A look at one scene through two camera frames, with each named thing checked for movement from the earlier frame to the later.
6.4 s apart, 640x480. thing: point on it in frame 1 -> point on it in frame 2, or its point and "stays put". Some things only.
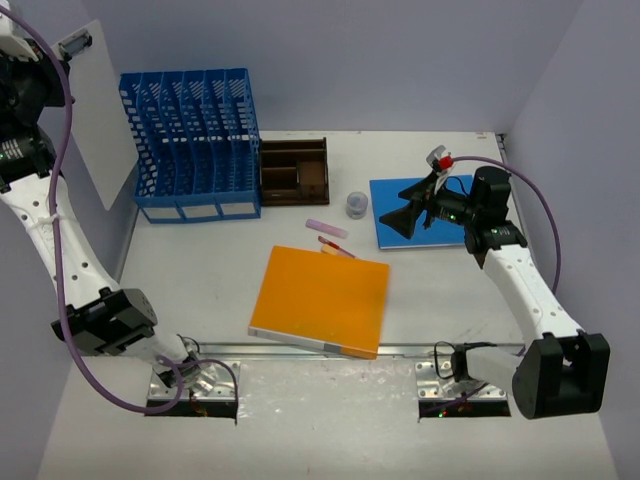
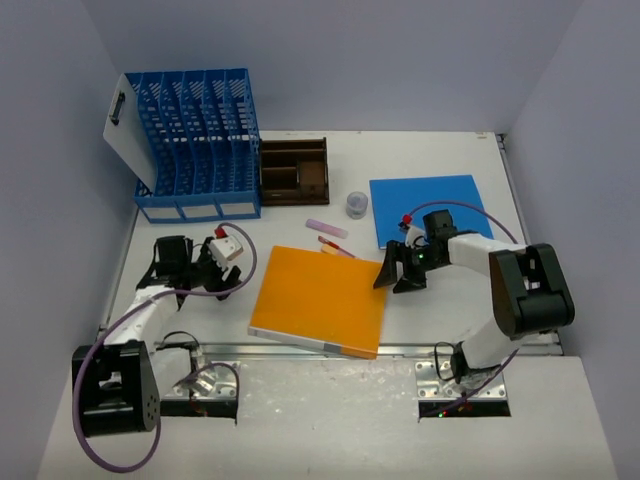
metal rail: [279, 350] stays put
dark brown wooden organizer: [294, 172] stays put
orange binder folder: [322, 301] stays put
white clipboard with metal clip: [99, 118] -> [124, 131]
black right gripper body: [445, 205] -> [419, 260]
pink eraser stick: [319, 226] stays put
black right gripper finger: [422, 190] -> [394, 252]
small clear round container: [357, 203] stays put
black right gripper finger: [404, 220] -> [410, 282]
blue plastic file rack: [197, 145] stays put
